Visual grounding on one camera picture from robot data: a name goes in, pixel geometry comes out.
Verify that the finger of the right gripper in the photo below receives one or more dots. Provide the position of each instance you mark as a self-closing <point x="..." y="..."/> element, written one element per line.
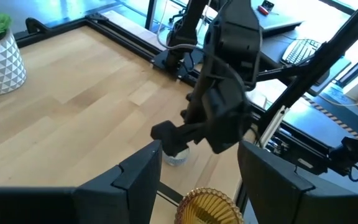
<point x="169" y="137"/>

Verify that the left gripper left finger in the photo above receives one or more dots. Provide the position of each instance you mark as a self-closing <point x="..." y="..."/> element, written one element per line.
<point x="73" y="205"/>

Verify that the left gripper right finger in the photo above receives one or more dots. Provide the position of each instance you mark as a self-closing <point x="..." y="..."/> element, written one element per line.
<point x="291" y="205"/>

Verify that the white candle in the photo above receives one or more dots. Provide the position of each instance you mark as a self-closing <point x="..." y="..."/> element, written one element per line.
<point x="179" y="160"/>

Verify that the amber glass candle holder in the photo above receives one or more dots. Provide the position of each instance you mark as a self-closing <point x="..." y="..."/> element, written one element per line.
<point x="207" y="208"/>

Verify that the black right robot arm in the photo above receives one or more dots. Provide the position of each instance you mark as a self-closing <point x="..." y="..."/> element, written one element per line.
<point x="238" y="37"/>

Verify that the grey office desk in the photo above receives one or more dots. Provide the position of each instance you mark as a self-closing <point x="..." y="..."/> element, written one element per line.
<point x="275" y="46"/>

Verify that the white computer keyboard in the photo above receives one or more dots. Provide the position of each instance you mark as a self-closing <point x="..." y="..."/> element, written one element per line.
<point x="300" y="51"/>

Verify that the small red object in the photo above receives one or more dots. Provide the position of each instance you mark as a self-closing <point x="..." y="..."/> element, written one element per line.
<point x="263" y="10"/>

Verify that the silver aluminium bracket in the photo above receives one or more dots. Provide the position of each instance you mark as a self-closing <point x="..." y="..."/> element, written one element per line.
<point x="273" y="124"/>

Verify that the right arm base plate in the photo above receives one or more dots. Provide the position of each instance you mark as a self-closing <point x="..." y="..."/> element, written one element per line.
<point x="163" y="62"/>

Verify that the black clamp mount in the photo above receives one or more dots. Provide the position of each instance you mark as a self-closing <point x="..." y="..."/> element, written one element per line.
<point x="353" y="152"/>

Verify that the black aluminium table frame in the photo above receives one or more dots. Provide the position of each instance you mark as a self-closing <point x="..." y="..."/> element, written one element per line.
<point x="120" y="39"/>

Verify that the black slanted frame strut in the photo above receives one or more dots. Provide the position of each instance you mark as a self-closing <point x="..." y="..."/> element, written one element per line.
<point x="322" y="62"/>

